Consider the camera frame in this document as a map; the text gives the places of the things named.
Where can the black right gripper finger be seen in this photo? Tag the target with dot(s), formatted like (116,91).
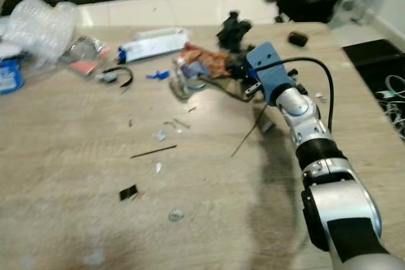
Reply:
(228,31)
(244,30)

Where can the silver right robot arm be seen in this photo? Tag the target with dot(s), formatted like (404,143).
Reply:
(342,213)

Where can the orange brown snack wrapper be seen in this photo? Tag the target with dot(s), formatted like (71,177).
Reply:
(204,60)

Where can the small black block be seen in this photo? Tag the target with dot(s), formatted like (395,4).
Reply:
(298,38)

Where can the clear crumpled plastic cup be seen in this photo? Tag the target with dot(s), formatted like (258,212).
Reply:
(183,83)

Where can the long thin dark stick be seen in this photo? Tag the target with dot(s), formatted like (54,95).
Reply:
(248,132)

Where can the white blue long packet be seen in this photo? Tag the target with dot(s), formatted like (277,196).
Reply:
(153,45)

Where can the small blue plastic piece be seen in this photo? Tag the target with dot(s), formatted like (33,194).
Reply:
(157,75)

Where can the short dark stick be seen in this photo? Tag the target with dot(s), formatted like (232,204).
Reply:
(153,151)

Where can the black floor mat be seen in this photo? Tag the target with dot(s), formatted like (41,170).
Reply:
(364,61)

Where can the clear red plastic packet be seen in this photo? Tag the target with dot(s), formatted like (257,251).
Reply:
(85,56)

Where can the small clear plastic scrap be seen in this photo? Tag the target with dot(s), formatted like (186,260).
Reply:
(175,215)

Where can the small black scrap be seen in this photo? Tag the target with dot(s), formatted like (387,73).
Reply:
(128,192)

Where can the blue white container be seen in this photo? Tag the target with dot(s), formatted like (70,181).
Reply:
(11,77)

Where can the clear crumpled plastic bag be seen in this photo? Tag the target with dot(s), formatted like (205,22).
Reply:
(41,26)

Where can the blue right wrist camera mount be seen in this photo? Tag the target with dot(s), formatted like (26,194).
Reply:
(271,71)

